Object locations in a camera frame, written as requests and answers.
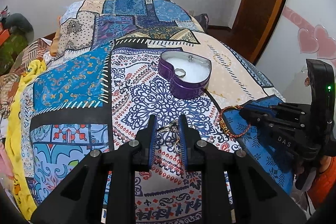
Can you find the red gold braided bracelet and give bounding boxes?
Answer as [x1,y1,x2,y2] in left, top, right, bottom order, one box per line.
[218,105,251,139]

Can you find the right hand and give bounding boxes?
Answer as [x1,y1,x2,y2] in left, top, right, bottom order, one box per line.
[319,156,331,172]

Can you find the blue patchwork bedspread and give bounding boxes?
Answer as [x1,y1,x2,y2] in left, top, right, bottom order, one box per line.
[19,0,283,223]

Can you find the grey backpack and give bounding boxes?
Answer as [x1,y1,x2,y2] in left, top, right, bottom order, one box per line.
[194,14,209,32]

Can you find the orange box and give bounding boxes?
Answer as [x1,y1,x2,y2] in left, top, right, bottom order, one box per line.
[0,30,10,46]

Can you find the patterned brown orange cloth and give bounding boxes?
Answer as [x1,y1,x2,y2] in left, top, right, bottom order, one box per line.
[1,38,50,119]

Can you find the wooden wardrobe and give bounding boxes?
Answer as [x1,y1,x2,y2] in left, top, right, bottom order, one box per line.
[207,0,286,65]

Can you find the white sliding door with hearts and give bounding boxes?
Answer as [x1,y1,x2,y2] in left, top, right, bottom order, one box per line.
[256,0,335,103]

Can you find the purple heart-shaped tin box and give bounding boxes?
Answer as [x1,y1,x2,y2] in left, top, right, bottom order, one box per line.
[158,51,212,100]

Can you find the yellow cloth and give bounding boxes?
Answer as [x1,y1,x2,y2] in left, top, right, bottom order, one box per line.
[5,59,46,221]

